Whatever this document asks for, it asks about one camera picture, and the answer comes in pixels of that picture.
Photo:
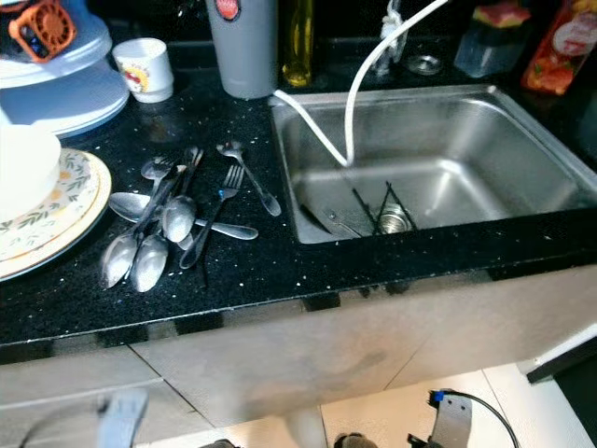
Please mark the slim steel utensil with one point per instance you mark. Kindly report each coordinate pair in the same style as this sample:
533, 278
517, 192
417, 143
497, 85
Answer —
340, 229

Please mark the white bowl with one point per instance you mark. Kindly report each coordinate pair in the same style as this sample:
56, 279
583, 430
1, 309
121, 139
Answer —
26, 173

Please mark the floral leaf print plate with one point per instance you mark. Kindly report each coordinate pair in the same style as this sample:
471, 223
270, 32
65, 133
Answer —
75, 201

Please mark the cream rimmed plate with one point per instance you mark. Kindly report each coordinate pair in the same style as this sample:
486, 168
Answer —
90, 239

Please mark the large steel serving spoon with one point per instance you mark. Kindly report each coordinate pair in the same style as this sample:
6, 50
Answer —
129, 206

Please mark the white tiered rack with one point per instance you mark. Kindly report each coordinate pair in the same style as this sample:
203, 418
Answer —
75, 93

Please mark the shallow beige drawer front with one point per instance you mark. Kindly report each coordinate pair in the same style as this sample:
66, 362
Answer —
65, 373

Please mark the orange black handheld fan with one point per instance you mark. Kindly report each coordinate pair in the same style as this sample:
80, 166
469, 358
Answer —
47, 28

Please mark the white cartoon print mug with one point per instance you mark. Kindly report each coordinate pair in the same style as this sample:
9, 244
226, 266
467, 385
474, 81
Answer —
145, 73

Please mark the grey tumbler red badge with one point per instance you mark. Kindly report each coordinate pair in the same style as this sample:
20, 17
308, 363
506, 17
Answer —
241, 56

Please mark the yellow oil bottle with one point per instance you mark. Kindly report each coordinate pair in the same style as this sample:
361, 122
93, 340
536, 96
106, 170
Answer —
297, 42

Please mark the beige cabinet door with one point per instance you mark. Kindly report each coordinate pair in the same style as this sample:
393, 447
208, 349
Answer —
336, 345

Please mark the steel sink drain strainer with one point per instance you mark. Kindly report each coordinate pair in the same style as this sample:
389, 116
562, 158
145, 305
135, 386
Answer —
395, 220

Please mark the metal faucet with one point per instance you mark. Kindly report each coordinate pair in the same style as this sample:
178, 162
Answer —
390, 28

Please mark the round metal counter cap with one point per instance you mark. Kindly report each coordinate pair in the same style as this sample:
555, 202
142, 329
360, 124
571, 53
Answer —
425, 64

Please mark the stainless steel sink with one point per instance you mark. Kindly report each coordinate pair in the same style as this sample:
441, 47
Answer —
485, 149

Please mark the red orange pouch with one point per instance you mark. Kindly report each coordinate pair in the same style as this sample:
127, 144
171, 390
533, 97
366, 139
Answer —
564, 47

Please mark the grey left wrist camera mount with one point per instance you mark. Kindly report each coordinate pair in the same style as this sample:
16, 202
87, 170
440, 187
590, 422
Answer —
123, 420

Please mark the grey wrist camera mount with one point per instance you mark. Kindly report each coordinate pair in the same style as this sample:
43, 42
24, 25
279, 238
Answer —
123, 420
455, 425

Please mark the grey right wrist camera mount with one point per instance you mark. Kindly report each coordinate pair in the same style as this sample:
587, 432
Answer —
455, 425

